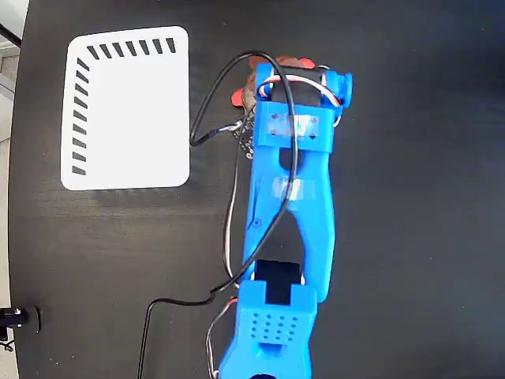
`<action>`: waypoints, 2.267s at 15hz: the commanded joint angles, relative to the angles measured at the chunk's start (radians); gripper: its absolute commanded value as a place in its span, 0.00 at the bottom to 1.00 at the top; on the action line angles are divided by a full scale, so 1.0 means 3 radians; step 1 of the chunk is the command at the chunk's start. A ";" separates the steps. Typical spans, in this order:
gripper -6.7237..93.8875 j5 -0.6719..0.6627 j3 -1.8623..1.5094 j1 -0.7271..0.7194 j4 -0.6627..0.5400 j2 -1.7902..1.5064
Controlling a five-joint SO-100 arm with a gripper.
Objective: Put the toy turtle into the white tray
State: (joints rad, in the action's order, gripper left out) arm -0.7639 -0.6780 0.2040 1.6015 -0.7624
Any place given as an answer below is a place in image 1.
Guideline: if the pink turtle toy silver shell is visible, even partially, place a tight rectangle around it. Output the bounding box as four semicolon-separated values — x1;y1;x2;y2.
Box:
230;70;258;111

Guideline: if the clear tape piece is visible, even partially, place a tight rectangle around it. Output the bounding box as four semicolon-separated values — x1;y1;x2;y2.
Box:
264;113;321;138
271;176;317;201

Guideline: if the black rod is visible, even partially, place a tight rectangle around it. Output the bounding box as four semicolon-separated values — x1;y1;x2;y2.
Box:
0;22;23;47

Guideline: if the black camera circuit board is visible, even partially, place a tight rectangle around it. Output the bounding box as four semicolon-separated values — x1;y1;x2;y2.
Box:
232;112;256;159

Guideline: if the black camera cable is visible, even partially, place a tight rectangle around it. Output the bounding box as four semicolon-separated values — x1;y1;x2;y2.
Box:
136;51;301;379

